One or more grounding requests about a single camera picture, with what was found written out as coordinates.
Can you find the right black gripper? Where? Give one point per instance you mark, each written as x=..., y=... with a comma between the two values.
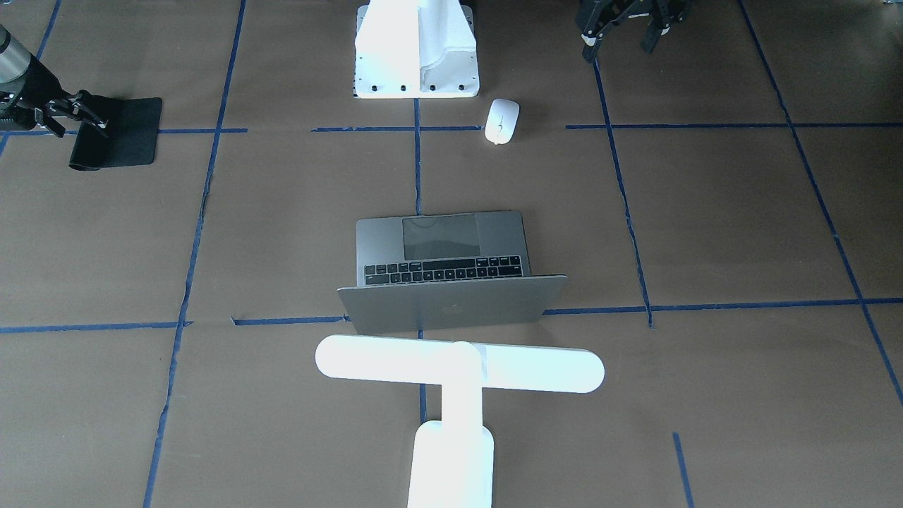
x=40, y=85

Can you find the black mouse pad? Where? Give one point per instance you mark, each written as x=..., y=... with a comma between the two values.
x=133, y=133

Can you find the grey laptop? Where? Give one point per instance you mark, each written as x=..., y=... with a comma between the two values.
x=434, y=272

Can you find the white computer mouse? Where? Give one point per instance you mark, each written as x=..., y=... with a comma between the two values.
x=501, y=121

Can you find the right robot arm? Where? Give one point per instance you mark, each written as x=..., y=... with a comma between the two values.
x=15, y=59

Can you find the white desk lamp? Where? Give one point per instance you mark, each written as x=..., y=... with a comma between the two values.
x=453, y=456

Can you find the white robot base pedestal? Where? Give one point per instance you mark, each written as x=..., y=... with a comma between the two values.
x=413, y=49

